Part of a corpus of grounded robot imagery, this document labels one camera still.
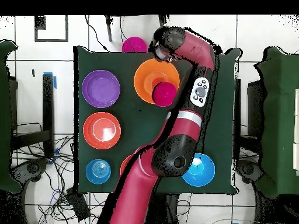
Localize black cable with plug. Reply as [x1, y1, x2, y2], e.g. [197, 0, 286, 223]
[84, 15, 110, 53]

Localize wide red-orange bowl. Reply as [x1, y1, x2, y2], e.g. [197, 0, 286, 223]
[83, 111, 121, 151]
[120, 153, 133, 176]

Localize small magenta bowl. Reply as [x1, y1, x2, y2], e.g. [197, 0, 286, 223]
[152, 81, 178, 108]

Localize black square floor frame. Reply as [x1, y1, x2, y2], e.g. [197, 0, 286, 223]
[34, 15, 69, 43]

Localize black floor power box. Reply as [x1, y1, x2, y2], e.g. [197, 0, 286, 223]
[65, 186, 91, 222]

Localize black metal stand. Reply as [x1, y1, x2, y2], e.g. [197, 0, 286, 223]
[233, 78, 261, 162]
[11, 73, 55, 158]

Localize large pink bowl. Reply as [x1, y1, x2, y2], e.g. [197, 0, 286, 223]
[121, 36, 148, 54]

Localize large yellow-orange bowl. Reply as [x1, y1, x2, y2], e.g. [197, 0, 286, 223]
[133, 58, 180, 105]

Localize grey stand leg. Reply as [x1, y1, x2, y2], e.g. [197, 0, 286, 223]
[158, 15, 170, 27]
[104, 15, 113, 43]

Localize tangled floor cables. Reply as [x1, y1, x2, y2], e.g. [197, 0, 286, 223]
[13, 135, 108, 224]

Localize blue tape strip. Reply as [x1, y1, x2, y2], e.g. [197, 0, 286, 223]
[43, 72, 57, 89]

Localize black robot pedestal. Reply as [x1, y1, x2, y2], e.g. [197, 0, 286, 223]
[149, 193, 180, 224]

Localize wide purple bowl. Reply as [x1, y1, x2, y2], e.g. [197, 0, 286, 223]
[81, 69, 121, 109]

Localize green cloth covered table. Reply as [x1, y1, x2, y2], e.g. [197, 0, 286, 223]
[0, 38, 23, 194]
[253, 45, 299, 198]

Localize dark green tablecloth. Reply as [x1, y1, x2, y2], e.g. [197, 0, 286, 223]
[72, 45, 241, 196]

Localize orange cup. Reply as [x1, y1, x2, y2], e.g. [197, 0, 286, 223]
[151, 77, 165, 89]

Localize small light blue bowl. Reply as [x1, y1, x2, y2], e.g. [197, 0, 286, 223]
[85, 159, 112, 186]

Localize large blue bowl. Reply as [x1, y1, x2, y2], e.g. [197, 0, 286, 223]
[181, 152, 216, 187]

